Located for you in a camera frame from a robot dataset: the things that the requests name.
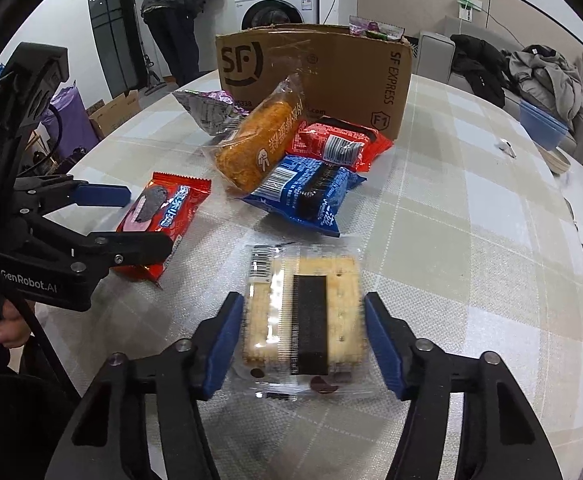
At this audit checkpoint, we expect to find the purple snack packet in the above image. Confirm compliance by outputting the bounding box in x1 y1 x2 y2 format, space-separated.
172 89 250 136
349 16 406 42

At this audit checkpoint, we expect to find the printed cardboard box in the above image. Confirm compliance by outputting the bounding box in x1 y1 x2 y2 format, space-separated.
88 90 142 140

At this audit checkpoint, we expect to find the red barcode snack packet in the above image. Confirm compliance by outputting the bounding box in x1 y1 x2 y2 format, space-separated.
286 116 395 173

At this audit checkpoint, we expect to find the person's left hand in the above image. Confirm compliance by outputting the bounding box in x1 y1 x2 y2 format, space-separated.
0 280 28 348

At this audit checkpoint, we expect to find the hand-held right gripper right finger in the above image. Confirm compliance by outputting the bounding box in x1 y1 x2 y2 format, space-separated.
363 291 559 480

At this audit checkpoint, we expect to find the clear cracker packet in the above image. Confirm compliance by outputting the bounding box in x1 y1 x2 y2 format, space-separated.
232 242 372 398

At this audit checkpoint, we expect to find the blue sandwich cookie packet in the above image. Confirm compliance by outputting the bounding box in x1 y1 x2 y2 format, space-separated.
242 155 367 238

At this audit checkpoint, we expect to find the black glass door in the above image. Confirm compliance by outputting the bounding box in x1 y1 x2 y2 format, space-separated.
86 0 140 93

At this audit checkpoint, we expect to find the orange floss bread packet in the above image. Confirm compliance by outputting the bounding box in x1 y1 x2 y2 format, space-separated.
202 74 308 200

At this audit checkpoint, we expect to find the floor mop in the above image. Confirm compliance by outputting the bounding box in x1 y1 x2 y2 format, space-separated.
139 35 165 95

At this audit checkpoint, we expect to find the person's left forearm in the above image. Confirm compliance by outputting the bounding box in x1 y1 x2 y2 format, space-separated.
0 350 82 480

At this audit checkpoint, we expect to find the red sandwich cookie packet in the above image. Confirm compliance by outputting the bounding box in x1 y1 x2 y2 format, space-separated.
109 171 212 291

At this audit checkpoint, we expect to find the grey sofa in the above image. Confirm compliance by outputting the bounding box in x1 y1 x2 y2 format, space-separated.
416 30 583 126

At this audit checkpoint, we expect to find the purple plastic bag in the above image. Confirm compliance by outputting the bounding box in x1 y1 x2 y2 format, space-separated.
42 82 100 161

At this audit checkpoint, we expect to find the grey jacket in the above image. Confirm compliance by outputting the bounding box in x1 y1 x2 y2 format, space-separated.
501 45 583 121

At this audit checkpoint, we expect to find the white washing machine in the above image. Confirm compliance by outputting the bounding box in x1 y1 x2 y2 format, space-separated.
234 0 319 31

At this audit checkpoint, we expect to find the brown cardboard box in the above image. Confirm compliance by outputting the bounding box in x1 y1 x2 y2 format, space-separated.
215 22 417 141

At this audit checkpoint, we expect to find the black jacket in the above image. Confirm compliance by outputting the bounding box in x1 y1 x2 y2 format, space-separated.
450 34 507 108

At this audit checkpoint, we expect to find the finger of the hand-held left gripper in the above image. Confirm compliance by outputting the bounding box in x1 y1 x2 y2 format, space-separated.
14 175 133 217
22 212 175 275

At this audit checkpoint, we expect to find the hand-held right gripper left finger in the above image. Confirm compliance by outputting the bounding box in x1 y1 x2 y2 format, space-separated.
44 291 246 480

